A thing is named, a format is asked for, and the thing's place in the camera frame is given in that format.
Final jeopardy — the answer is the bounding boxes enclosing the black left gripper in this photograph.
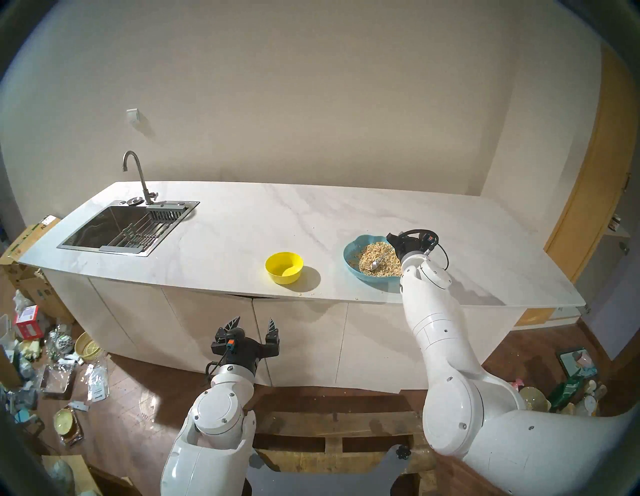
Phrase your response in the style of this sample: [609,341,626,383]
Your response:
[210,316,280,377]

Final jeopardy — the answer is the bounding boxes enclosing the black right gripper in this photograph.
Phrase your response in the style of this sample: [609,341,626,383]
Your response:
[386,231,440,262]

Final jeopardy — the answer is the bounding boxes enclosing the metal spoon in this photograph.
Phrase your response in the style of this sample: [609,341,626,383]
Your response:
[369,248,396,272]

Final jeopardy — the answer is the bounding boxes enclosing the large cereal heap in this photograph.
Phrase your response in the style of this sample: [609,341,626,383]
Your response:
[357,241,402,278]

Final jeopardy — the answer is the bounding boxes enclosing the blue scalloped bowl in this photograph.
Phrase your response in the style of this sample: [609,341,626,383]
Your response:
[343,235,404,287]

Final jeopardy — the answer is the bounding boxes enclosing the small yellow plastic bowl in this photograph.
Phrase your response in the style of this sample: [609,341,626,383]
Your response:
[265,251,305,286]

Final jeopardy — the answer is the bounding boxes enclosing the blue patterned ceramic bowl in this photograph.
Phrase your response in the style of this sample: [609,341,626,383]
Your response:
[50,330,76,358]

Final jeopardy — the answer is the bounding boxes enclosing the pale green ceramic bowl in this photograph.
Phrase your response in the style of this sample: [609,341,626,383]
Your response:
[54,407,76,436]

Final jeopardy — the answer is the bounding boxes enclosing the white counter cabinet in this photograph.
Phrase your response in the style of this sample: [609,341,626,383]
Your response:
[44,270,526,396]

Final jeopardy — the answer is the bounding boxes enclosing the wooden pallet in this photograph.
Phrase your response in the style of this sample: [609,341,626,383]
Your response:
[245,410,436,476]

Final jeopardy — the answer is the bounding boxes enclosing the metal sink drain rack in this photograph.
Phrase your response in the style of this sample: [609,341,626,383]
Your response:
[100,210,186,252]

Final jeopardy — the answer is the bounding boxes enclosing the clear bag with white label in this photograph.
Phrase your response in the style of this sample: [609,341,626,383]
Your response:
[86,362,111,403]

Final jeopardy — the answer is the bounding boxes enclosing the pale woven basket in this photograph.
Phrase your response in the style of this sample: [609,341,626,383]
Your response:
[75,331,103,362]

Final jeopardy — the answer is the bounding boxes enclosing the curved metal faucet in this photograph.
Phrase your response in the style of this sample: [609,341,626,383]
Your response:
[122,151,166,206]

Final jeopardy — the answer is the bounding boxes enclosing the stainless steel sink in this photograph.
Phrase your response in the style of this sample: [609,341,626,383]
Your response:
[56,200,200,258]

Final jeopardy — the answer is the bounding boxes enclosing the flat clear plastic bag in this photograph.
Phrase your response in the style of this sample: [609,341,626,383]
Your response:
[40,362,76,396]

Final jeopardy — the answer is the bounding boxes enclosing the teal framed tablet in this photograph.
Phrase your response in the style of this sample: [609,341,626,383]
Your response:
[556,347,598,378]

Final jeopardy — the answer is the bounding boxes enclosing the dark green snack bag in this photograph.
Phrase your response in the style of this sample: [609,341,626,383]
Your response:
[550,377,583,411]

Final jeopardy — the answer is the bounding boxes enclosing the flat cardboard sheet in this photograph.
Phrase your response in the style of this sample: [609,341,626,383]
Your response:
[42,454,101,496]

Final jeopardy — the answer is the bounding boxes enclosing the small red box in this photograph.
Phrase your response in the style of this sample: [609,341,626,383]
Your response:
[15,305,45,341]

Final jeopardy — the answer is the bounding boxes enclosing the brown cardboard box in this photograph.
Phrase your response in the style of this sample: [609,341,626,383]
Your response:
[0,216,73,326]

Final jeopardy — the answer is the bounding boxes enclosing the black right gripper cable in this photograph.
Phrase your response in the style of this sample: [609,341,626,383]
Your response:
[400,228,450,272]

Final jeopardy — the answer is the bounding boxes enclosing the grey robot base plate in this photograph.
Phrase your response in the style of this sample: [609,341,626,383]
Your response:
[245,444,413,496]

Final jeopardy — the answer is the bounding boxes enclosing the yellow wooden door frame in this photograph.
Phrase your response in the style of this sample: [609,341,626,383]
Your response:
[544,44,640,283]

